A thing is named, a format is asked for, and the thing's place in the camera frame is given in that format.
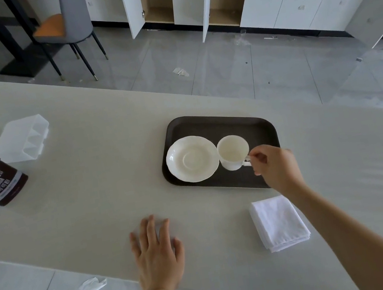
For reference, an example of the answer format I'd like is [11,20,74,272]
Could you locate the person's left hand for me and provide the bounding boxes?
[126,210,192,290]

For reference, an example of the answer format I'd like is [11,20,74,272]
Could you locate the person's right hand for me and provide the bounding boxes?
[247,138,310,203]

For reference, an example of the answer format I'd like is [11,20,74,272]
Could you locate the white ceramic cup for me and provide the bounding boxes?
[215,133,254,173]

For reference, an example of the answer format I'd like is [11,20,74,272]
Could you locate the person's right forearm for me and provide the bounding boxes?
[280,165,383,290]

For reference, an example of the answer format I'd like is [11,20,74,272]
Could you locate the folded white cloth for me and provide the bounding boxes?
[248,191,313,256]

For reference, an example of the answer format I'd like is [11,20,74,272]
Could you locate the crumpled white tissue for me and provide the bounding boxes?
[77,275,109,290]

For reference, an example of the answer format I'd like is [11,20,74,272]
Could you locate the dark brown serving tray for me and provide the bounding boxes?
[153,100,288,206]

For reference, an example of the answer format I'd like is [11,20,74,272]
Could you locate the white ceramic saucer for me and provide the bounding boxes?
[162,132,223,186]

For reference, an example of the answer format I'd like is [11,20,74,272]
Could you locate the white paper scrap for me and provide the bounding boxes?
[172,65,190,79]

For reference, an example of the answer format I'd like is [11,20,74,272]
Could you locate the clear plastic wrapper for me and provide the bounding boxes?
[232,27,252,47]

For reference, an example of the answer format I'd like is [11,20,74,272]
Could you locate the translucent white plastic organizer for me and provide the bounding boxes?
[0,112,56,167]

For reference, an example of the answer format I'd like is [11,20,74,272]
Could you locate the narrow open white cabinet door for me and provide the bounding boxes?
[195,0,226,43]
[120,0,149,41]

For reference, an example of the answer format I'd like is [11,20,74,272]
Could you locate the grey chair with orange seat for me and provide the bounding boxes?
[26,0,113,91]

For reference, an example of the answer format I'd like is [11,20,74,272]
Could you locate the black table pedestal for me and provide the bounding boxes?
[0,0,54,83]

